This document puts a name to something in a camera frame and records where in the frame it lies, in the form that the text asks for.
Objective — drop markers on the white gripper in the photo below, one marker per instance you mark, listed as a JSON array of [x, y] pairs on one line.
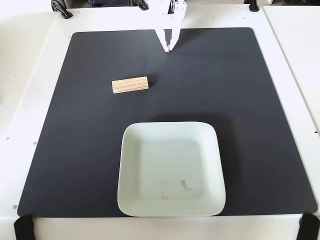
[[167, 23]]

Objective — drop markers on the ridged wooden block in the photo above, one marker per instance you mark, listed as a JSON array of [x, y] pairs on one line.
[[130, 85]]

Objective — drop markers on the pale green square plate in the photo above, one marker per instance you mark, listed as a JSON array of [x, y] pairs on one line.
[[170, 162]]

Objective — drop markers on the black table clamp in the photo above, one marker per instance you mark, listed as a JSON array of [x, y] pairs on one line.
[[61, 8], [142, 4], [253, 5]]

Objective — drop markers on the dark blue background object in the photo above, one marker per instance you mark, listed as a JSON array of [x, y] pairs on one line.
[[100, 2]]

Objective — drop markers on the black rubber mat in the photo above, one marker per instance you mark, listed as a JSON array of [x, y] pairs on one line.
[[75, 125]]

